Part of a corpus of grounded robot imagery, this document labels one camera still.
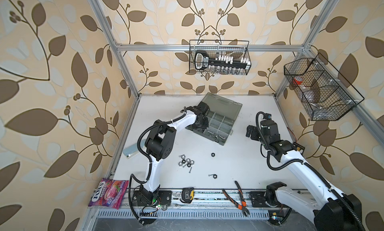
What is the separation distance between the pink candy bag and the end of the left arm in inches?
19.8

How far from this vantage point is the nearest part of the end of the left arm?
2.41ft

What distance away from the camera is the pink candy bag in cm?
73
